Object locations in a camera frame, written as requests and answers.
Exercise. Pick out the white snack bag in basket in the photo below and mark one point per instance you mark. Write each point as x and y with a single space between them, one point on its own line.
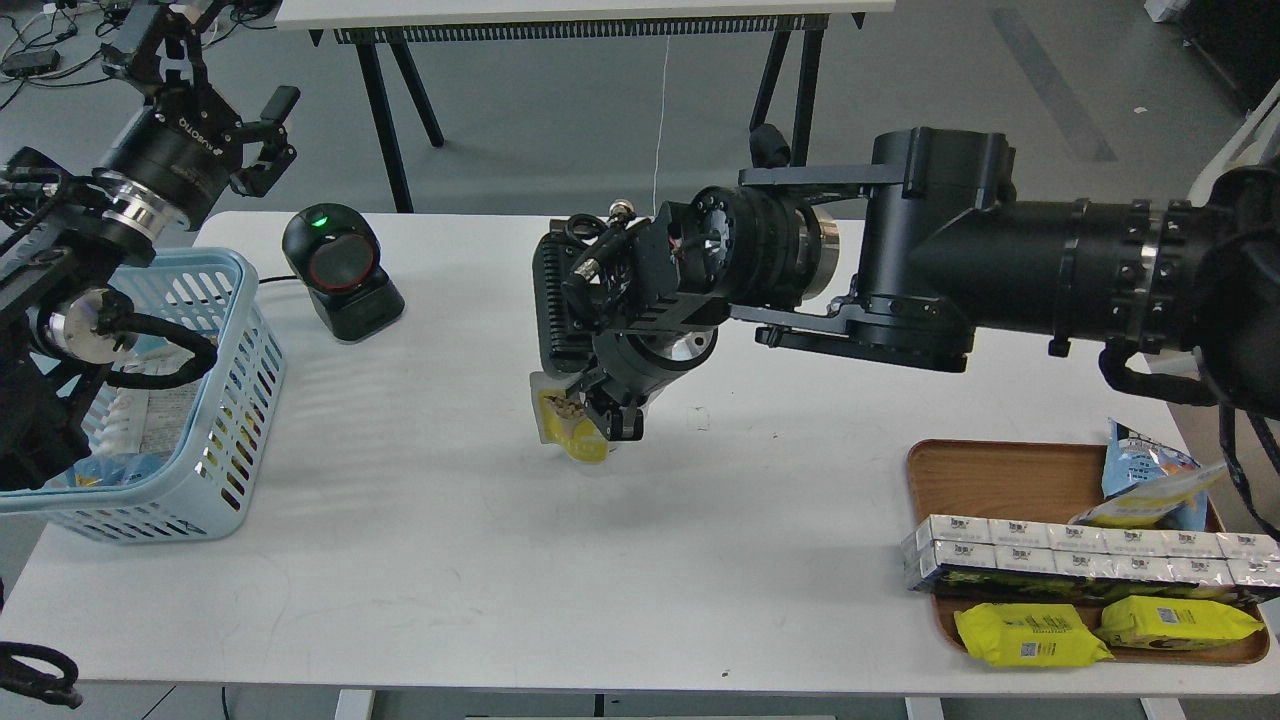
145 421

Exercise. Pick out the yellow snack pack left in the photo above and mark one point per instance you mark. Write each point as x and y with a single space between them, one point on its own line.
1029 635

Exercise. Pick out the yellow white snack pouch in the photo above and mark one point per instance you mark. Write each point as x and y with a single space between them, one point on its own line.
562 420

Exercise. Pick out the yellow snack pack right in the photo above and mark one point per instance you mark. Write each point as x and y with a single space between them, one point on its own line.
1173 624

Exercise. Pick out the light blue plastic basket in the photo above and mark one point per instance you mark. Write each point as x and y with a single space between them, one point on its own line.
203 490

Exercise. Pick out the background table with black legs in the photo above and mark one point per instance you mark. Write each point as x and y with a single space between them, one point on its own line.
369 25

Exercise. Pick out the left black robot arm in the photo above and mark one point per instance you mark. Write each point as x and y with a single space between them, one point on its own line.
66 331

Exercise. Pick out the yellow silver snack pouch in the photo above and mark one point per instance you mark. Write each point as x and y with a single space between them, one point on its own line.
1145 506

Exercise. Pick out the brown wooden tray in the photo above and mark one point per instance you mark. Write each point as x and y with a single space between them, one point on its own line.
1035 482

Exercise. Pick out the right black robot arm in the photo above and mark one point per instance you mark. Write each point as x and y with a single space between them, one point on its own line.
901 261

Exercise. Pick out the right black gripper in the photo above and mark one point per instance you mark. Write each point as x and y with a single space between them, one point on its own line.
628 369

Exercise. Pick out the black power adapter on floor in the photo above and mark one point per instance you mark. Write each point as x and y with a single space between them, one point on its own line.
27 64

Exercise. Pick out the blue snack bag in basket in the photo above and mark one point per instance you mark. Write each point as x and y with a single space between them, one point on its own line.
111 470

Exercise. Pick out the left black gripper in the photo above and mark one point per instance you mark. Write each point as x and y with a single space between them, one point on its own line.
158 51

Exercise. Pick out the black barcode scanner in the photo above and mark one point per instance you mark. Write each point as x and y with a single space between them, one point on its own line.
336 255

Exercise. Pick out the silver multipack snack box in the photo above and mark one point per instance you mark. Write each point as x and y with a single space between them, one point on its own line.
1008 560

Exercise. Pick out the yellow snack pack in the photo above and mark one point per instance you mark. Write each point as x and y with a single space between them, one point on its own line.
1029 635
1173 624

